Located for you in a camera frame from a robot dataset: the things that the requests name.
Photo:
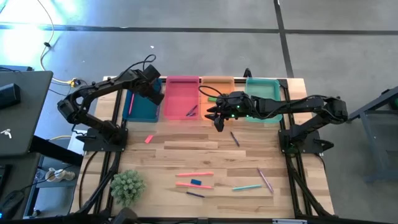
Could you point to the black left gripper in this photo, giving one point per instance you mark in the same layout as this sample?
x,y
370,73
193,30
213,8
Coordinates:
x,y
146,85

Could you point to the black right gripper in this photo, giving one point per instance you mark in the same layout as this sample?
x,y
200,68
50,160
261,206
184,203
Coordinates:
x,y
234,105

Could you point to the green eraser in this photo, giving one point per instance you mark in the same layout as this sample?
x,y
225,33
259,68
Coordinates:
x,y
212,99

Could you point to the dark blue crayon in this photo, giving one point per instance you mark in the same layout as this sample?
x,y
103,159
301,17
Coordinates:
x,y
192,114
195,194
192,110

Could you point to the pink pencil orange eraser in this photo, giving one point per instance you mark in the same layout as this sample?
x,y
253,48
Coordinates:
x,y
131,104
194,174
194,185

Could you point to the dark pen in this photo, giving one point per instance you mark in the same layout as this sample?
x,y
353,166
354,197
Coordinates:
x,y
234,139

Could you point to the blue eraser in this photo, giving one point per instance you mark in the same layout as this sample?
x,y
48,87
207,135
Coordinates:
x,y
196,182

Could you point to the teal pen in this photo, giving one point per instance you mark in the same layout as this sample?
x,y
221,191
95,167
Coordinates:
x,y
247,187

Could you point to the lilac pen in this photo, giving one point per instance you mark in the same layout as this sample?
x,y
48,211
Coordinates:
x,y
265,180

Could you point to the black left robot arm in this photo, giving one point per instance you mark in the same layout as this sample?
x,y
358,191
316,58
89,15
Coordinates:
x,y
93,90

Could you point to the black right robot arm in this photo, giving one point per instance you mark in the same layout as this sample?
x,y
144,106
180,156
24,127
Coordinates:
x,y
295,105

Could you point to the blue plastic bin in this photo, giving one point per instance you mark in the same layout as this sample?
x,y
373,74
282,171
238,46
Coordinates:
x,y
143,109

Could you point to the pink plastic bin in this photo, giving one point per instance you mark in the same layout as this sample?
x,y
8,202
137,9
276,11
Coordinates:
x,y
178,96

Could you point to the orange plastic bin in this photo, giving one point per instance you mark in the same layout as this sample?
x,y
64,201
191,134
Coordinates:
x,y
220,85

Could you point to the black table clamp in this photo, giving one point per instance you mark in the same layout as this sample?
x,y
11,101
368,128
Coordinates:
x,y
247,73

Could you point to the teal plastic bin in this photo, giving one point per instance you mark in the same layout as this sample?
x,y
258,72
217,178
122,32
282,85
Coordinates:
x,y
264,90

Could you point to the yellow plug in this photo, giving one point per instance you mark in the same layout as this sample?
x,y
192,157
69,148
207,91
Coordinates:
x,y
73,82

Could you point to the green artificial plant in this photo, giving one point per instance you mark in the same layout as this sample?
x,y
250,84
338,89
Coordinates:
x,y
127,188

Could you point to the white figurine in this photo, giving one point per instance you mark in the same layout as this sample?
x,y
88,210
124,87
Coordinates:
x,y
59,175

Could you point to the dark grey desk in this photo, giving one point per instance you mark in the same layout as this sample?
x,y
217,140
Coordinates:
x,y
28,118

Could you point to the black box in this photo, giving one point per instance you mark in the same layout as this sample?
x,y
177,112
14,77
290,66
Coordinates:
x,y
9,95

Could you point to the grey blue cart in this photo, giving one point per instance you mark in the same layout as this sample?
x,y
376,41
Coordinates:
x,y
367,146

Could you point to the black computer mouse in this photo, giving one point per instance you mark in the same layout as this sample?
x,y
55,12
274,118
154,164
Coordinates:
x,y
11,203

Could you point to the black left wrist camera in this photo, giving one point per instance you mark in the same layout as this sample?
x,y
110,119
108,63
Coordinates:
x,y
151,72

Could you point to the black aluminium rig frame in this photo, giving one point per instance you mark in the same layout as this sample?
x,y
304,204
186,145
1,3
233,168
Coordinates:
x,y
117,109

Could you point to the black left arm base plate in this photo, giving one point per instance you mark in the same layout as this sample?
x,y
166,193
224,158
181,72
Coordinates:
x,y
105,140

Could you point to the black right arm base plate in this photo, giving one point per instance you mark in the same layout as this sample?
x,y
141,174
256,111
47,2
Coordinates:
x,y
300,141

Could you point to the silver bracket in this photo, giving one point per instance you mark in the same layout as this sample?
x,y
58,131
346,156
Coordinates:
x,y
289,221

